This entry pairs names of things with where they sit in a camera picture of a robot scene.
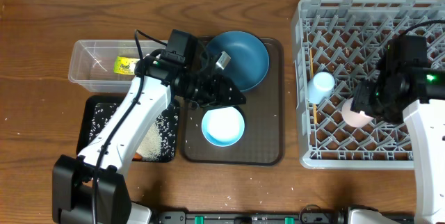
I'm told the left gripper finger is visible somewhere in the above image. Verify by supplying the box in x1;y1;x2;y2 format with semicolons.
200;52;222;78
200;74;247;109

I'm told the light blue bowl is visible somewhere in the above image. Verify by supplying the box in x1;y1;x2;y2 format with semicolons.
201;107;245;147

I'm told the pink cup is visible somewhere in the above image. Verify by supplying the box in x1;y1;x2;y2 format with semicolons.
341;98;373;128

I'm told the dark blue plate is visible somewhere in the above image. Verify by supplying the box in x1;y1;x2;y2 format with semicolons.
207;31;270;92

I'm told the light blue cup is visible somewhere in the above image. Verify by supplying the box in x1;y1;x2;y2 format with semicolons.
308;72;335;104

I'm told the white rice pile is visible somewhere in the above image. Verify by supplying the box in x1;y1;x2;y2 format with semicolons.
88;100;180;163

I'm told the wooden chopstick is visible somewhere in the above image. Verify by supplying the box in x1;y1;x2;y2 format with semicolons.
309;49;318;125

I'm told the foil snack wrapper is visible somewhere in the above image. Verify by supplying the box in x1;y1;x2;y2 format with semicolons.
113;56;139;75

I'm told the orange carrot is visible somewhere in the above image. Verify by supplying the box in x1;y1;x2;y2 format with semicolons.
133;153;143;161

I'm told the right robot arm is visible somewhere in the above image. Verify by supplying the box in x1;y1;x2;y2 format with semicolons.
341;63;444;223

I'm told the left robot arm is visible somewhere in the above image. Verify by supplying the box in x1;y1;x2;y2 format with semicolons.
52;49;246;223

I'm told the grey dishwasher rack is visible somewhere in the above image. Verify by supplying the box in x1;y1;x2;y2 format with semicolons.
291;0;444;170

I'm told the brown serving tray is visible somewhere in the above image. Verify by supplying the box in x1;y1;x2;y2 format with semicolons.
181;38;284;166

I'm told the black tray bin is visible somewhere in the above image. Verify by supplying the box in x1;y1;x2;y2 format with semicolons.
76;95;181;163

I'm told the clear plastic bin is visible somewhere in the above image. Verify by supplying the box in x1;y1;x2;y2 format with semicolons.
68;38;171;94

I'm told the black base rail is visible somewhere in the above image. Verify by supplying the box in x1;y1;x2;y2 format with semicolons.
149;205;414;224

